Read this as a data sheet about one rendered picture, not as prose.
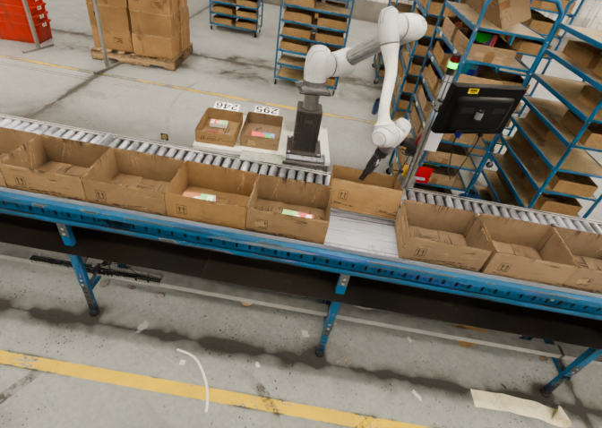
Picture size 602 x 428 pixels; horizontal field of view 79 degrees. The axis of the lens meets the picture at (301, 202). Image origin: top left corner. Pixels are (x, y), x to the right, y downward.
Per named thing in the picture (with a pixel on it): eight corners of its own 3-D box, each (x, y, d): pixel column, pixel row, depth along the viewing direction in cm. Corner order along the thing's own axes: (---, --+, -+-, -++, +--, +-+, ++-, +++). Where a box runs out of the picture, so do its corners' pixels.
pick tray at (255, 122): (282, 127, 301) (283, 116, 294) (278, 151, 271) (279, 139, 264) (247, 122, 299) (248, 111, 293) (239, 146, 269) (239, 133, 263)
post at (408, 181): (408, 195, 265) (458, 74, 210) (409, 199, 261) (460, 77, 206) (392, 192, 265) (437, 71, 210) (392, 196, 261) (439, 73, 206)
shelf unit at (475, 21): (384, 171, 413) (454, -32, 291) (427, 179, 413) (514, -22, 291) (392, 229, 336) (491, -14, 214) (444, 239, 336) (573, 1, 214)
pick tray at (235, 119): (243, 124, 296) (244, 112, 290) (234, 147, 266) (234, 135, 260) (208, 118, 295) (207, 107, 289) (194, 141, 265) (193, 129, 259)
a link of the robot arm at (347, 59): (320, 56, 255) (344, 55, 266) (324, 80, 257) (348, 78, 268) (404, 5, 189) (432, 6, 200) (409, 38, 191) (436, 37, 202)
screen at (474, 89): (475, 166, 250) (522, 85, 211) (489, 182, 238) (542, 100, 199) (413, 166, 237) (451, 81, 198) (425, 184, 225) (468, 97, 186)
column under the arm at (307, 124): (287, 136, 290) (292, 97, 270) (320, 141, 292) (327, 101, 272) (286, 153, 270) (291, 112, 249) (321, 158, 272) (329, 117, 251)
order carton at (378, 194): (389, 201, 229) (396, 175, 223) (396, 219, 201) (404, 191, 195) (327, 190, 230) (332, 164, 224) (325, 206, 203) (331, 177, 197)
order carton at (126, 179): (187, 185, 204) (185, 159, 193) (166, 219, 181) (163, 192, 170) (117, 173, 204) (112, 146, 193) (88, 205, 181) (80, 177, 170)
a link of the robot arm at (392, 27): (391, 40, 186) (409, 40, 193) (389, 2, 182) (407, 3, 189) (373, 47, 197) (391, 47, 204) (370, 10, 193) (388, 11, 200)
